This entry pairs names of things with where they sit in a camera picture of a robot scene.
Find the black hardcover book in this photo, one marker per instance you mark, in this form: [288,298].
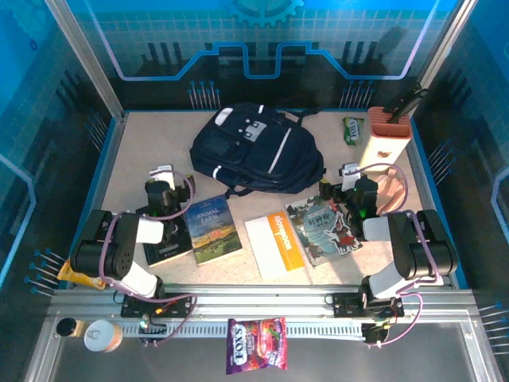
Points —
[171,250]

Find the purple Fox's candy bag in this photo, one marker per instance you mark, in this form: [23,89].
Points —
[256,346]

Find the navy blue backpack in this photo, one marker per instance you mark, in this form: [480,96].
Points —
[254,151]

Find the illustrated comic book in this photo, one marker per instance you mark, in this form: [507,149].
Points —
[326,238]

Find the small black-capped bottle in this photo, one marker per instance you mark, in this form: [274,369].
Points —
[65,327]

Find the Animal Farm paperback book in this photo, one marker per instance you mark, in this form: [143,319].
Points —
[214,235]

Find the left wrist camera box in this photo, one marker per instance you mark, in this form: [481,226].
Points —
[165,177]

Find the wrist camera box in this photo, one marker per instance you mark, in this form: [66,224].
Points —
[165,177]
[350,177]

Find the yellow snack bag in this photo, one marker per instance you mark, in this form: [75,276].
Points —
[69,275]

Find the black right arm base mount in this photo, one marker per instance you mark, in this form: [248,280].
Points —
[346,304]

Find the tin can with white lid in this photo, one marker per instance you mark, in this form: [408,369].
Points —
[101,336]

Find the orange and white notebook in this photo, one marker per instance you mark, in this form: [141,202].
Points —
[274,246]

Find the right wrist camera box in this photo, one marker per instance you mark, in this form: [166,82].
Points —
[350,177]

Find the aluminium frame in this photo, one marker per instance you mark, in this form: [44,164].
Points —
[258,296]

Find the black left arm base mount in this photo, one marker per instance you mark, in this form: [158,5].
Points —
[179,304]

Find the pink and cream knife block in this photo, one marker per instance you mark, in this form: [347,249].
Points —
[383,139]

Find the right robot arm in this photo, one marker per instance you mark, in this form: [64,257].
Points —
[375,228]

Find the green Fox's candy bag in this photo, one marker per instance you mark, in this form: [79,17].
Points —
[353,130]

